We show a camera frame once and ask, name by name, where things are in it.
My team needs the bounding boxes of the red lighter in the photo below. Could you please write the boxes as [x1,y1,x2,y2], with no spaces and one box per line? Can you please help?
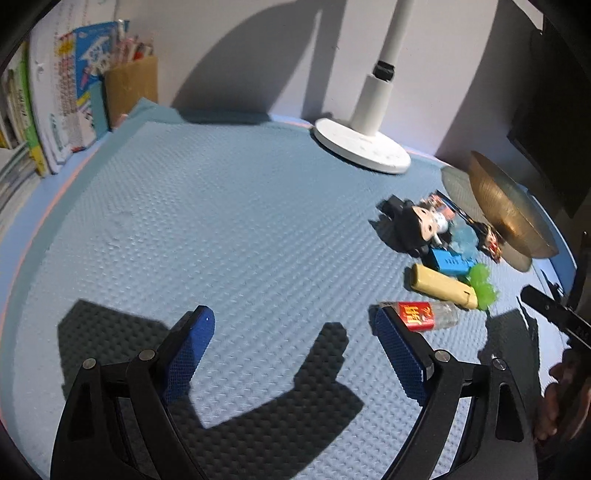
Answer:
[379,301,460,332]

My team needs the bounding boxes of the yellow lighter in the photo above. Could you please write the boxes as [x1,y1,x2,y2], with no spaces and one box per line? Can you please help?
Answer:
[411,264,478,310]

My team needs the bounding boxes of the blue lighter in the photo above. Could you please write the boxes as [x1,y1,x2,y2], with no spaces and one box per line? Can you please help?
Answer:
[422,248,476,277]

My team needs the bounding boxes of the green spiky toy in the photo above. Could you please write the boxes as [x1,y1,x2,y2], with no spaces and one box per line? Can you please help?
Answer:
[465,263,499,311]

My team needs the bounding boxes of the black-haired chibi figurine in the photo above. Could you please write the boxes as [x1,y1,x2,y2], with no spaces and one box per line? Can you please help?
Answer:
[394,200,450,257]

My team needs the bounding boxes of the small red-dressed figurine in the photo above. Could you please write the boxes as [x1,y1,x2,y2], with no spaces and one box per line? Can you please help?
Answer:
[473,222,502,263]

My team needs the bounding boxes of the black fashion lighter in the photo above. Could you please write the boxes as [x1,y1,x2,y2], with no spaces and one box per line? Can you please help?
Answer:
[377,195,414,220]

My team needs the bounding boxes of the pink playing card box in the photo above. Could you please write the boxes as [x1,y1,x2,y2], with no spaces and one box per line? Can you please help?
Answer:
[426,191,472,223]

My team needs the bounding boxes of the person's right hand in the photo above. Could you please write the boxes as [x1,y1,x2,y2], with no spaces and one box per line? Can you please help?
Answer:
[533,349,590,442]

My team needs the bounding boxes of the blue textured desk mat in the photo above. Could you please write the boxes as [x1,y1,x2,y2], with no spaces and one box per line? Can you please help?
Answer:
[1,100,565,479]

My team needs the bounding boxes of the amber ribbed glass plate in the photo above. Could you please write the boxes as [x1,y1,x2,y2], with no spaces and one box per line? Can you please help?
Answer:
[468,151,559,259]

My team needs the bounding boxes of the black monitor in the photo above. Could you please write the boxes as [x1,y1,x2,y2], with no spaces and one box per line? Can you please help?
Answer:
[508,21,590,217]

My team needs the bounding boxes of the white desk lamp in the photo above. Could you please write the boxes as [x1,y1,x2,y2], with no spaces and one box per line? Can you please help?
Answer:
[312,0,415,174]

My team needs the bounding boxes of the cork pen holder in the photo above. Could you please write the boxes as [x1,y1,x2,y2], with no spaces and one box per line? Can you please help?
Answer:
[104,56,158,128]

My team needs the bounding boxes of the row of standing books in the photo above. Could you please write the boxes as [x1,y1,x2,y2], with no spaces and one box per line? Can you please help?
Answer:
[0,0,100,213]

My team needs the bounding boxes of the pens in holder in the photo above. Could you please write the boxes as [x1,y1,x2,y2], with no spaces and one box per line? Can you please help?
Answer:
[110,19,154,68]

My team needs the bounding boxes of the blue cover workbook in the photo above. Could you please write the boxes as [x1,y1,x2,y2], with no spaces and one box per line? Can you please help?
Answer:
[74,21,117,148]

